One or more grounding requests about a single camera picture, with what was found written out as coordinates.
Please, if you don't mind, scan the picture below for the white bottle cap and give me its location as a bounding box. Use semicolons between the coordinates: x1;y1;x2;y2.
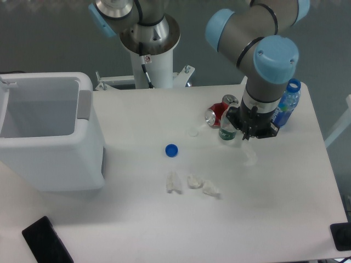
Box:
187;127;199;138

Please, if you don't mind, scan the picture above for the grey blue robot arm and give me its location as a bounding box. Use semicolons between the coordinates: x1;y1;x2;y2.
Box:
88;1;310;140

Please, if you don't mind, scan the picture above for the blue plastic drink bottle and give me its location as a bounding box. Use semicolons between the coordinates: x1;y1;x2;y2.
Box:
272;78;301;128

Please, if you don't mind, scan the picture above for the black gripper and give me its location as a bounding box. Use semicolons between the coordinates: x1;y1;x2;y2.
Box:
226;105;280;140

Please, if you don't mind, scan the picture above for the white open trash bin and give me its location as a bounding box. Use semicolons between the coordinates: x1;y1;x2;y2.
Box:
1;72;105;192

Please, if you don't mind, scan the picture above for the black smartphone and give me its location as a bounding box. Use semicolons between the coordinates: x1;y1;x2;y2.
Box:
21;216;74;262

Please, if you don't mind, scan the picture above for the white paper ball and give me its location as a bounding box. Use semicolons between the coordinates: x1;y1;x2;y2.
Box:
202;180;220;198
187;174;203;189
166;171;182;194

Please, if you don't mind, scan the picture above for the right white paper ball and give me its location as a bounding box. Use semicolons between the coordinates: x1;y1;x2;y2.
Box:
202;180;220;198

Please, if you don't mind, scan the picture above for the clear green label bottle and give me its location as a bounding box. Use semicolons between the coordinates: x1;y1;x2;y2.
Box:
219;102;237;141

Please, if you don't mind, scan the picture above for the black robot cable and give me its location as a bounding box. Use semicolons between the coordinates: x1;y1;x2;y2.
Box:
138;41;156;89

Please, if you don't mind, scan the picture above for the blue bottle cap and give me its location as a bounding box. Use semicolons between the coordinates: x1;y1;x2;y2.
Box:
165;144;178;158

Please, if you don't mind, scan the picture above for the middle white paper ball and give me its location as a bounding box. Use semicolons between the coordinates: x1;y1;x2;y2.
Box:
187;174;203;189

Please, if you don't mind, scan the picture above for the crushed red soda can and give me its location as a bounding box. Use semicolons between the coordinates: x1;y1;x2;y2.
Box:
205;94;239;128

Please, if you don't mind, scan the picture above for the black device at edge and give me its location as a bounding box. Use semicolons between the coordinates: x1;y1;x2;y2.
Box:
330;222;350;251

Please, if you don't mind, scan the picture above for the left white paper ball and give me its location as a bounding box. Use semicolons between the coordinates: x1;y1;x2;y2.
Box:
166;171;182;194

